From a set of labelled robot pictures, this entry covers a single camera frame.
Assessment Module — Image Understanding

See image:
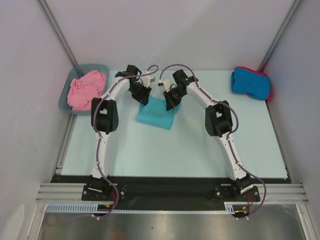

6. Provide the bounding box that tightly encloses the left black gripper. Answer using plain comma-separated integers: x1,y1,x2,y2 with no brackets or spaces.
128,82,152,106

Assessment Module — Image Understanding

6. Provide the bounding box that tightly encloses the teal t shirt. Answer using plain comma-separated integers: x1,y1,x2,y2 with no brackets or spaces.
136,96,181,130

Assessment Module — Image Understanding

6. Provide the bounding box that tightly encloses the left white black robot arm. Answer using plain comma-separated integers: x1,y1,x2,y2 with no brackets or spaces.
87,65,155,200

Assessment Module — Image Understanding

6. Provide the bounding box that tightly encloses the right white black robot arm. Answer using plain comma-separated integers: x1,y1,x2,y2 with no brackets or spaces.
158,69,254,201

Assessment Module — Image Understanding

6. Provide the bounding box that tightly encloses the pink crumpled t shirt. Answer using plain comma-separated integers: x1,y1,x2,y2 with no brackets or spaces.
67,70,107,111

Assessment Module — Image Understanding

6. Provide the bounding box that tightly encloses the blue folded t shirt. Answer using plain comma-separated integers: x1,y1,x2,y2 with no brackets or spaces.
231,66,271,101

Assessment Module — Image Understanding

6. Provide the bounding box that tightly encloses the grey plastic basket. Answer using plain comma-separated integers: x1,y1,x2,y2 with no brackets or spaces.
58,64,110,115

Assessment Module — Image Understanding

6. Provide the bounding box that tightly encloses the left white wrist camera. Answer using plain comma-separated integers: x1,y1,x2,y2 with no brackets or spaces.
141,70,156,88

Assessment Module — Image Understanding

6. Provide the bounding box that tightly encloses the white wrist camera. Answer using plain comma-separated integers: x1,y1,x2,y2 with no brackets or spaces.
141,70,156,88
157,79,172,92

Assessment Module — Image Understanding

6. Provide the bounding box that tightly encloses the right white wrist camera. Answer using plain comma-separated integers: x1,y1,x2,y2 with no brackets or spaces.
157,79,172,92

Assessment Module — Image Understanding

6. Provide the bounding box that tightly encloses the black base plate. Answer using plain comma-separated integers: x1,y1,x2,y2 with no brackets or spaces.
50,174,290,212

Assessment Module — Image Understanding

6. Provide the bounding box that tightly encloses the grey slotted cable duct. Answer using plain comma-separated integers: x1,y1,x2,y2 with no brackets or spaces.
46,203,247,215

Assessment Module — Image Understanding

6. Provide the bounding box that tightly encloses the left corner aluminium post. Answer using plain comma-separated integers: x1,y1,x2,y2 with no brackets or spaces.
36,0,78,67

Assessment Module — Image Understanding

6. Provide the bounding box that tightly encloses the corner aluminium post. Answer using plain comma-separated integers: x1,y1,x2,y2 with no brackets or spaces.
36,0,78,67
257,0,304,73

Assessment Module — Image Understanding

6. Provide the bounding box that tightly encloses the aluminium frame rail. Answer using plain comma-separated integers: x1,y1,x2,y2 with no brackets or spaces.
36,183,309,205

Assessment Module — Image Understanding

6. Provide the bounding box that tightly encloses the right corner aluminium post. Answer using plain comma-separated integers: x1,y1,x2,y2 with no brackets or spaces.
257,0,304,73

